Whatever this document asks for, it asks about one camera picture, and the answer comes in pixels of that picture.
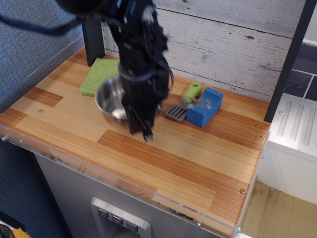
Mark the grey button panel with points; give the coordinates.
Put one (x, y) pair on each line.
(114, 222)

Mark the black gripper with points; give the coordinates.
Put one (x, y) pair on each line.
(142, 95)

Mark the white ridged cabinet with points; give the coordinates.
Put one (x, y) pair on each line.
(289, 160)

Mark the silver metal pot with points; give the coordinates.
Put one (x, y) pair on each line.
(108, 98)

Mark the dark left post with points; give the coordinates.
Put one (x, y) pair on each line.
(93, 39)

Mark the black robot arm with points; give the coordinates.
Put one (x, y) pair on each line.
(141, 43)

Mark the dark right post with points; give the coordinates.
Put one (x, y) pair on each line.
(294, 48)

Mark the blue plastic block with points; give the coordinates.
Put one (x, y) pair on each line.
(200, 113)

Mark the dark post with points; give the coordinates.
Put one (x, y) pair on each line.
(93, 39)
(294, 48)

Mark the grey spatula green handle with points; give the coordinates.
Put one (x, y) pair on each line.
(178, 112)

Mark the clear acrylic table edge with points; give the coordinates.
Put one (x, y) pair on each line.
(201, 176)

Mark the green cloth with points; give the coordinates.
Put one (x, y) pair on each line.
(101, 71)

